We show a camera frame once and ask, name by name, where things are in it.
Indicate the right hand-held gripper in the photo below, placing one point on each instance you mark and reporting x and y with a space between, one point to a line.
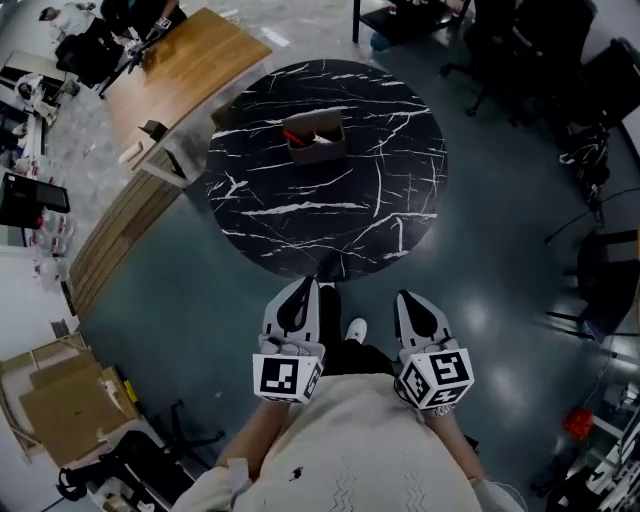
437 375

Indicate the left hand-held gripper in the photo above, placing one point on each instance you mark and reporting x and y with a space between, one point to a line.
285 372

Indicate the brown pen holder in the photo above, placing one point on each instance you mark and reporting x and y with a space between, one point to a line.
320 152

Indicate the red pen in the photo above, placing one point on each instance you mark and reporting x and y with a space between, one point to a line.
294 138

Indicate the person's right forearm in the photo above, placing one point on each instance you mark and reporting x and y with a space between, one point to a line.
457 440

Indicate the person's left forearm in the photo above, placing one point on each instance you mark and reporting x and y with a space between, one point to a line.
255 435

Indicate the white item in holder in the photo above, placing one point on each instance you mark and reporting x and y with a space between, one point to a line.
326 138

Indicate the person's black trousers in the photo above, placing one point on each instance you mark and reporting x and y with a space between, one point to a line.
345 350

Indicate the person's white shoe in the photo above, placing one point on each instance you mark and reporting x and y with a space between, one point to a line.
356 330

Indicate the person's cream sweater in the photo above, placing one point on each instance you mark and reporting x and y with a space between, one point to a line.
360 450

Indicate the black wooden chair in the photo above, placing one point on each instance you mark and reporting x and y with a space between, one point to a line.
605 285

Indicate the red box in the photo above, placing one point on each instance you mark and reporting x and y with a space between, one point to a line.
579 422

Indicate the cream paper roll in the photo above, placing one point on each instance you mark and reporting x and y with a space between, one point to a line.
131 152

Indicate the small black box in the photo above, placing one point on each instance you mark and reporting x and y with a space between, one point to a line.
154 130

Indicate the flat cardboard boxes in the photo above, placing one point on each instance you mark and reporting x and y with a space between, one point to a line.
65 405

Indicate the group of clear plastic bottles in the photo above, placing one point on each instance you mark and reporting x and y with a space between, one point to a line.
52 250

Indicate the curved wooden desk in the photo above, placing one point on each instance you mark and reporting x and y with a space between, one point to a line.
190 65

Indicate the black office chair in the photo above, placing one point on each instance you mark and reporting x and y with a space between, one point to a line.
525 55
90 52

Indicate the black monitor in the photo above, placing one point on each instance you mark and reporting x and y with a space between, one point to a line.
32 200

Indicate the black metal frame table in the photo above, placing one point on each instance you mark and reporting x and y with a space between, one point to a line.
410 20

